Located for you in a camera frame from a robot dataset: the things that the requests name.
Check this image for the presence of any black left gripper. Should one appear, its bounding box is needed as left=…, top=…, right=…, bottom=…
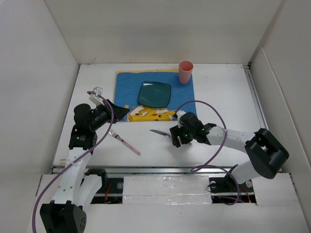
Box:
left=89, top=99, right=129, bottom=131

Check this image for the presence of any fork with pink handle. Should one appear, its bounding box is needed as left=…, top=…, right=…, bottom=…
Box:
left=109, top=129, right=141, bottom=156

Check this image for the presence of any knife with pink handle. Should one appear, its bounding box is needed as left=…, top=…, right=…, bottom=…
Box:
left=150, top=129, right=192, bottom=146

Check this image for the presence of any blue Pikachu cloth placemat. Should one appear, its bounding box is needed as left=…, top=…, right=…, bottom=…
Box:
left=114, top=69, right=195, bottom=122

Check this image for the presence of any dark teal square plate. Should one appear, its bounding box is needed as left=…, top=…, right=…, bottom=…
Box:
left=138, top=81, right=172, bottom=108

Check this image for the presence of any pink plastic cup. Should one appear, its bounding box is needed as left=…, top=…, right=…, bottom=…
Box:
left=178, top=61, right=194, bottom=84

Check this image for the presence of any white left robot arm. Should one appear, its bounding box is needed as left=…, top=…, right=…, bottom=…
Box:
left=40, top=100, right=129, bottom=233

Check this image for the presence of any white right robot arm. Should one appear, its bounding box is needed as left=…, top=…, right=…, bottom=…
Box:
left=170, top=111, right=289, bottom=191

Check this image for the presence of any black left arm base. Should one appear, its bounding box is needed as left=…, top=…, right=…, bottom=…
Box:
left=85, top=168, right=124, bottom=194

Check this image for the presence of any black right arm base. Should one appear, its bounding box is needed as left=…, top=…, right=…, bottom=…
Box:
left=206, top=174, right=253, bottom=195

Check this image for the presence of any white foam front panel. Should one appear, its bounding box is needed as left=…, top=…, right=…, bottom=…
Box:
left=26, top=173, right=309, bottom=233

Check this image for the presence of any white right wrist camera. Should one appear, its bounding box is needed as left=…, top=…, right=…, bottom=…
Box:
left=176, top=110, right=186, bottom=128

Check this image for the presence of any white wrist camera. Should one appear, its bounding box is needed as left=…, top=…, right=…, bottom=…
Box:
left=89, top=86, right=104, bottom=106
left=176, top=110, right=186, bottom=128

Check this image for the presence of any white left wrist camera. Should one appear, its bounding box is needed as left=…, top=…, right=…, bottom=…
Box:
left=89, top=86, right=104, bottom=106

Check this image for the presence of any aluminium table edge rail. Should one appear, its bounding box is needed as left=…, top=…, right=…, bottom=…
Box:
left=50, top=165, right=282, bottom=174

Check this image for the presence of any aluminium right side rail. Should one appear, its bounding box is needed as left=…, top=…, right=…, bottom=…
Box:
left=242, top=63, right=270, bottom=132

